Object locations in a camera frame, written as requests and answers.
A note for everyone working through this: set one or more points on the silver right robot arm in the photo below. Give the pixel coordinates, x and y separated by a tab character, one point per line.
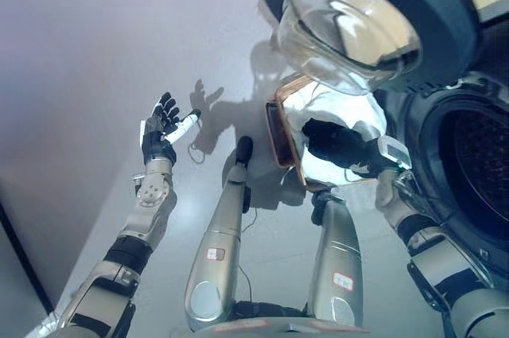
433	242

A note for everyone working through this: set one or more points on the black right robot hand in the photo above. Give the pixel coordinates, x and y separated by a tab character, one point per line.
387	153

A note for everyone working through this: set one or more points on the silver right robot leg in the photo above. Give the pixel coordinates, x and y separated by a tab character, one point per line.
338	242

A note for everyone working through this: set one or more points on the grey front-load washing machine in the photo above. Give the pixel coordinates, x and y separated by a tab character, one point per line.
469	147

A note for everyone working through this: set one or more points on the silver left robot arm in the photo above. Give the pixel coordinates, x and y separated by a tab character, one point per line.
147	203

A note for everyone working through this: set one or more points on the brown woven laundry basket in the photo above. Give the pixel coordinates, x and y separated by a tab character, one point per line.
284	147

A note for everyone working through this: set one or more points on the silver robot leg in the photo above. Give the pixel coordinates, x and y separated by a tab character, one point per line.
338	242
218	234

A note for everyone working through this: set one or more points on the silver robot torso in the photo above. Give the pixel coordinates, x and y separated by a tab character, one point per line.
270	320

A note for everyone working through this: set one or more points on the silver left robot leg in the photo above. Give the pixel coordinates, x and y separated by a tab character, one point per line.
218	234

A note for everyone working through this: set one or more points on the white clothes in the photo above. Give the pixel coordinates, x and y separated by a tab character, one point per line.
342	109

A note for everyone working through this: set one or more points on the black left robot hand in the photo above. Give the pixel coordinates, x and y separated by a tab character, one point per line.
157	139

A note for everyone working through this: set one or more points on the black garment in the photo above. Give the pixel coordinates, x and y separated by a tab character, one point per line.
330	139

